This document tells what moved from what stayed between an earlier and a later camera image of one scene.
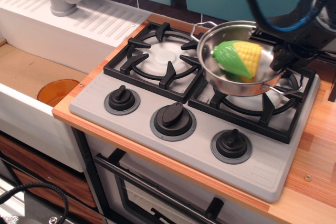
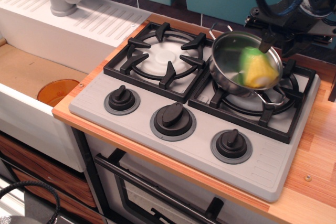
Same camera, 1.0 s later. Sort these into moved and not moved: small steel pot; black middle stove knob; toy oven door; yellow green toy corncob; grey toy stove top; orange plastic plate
Moved: small steel pot; yellow green toy corncob
Not moved: grey toy stove top; black middle stove knob; toy oven door; orange plastic plate
